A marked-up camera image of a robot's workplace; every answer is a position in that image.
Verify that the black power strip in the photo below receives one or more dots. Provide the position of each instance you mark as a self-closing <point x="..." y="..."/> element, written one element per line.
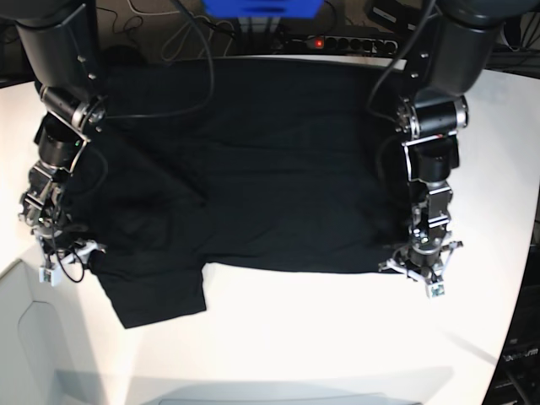
<point x="370" y="46"/>

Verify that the black T-shirt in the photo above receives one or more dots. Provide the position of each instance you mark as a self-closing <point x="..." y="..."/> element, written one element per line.
<point x="284" y="170"/>

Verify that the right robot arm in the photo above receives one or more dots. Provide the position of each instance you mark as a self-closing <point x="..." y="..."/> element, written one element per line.
<point x="60" y="40"/>

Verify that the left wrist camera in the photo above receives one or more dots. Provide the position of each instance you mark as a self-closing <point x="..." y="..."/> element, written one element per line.
<point x="435" y="290"/>

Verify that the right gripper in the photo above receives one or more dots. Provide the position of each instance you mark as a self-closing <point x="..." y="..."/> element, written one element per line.
<point x="58" y="251"/>

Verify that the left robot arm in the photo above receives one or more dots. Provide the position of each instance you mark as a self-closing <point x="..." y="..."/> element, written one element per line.
<point x="445" y="55"/>

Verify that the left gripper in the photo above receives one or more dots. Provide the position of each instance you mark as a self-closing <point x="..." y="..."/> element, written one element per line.
<point x="423" y="263"/>

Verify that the blue box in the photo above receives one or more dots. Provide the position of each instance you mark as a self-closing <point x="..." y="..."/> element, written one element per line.
<point x="297" y="9"/>

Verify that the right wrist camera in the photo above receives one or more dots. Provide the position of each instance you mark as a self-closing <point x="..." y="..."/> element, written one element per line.
<point x="50" y="275"/>

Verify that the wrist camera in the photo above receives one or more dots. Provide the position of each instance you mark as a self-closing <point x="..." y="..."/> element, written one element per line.
<point x="435" y="290"/>
<point x="50" y="275"/>

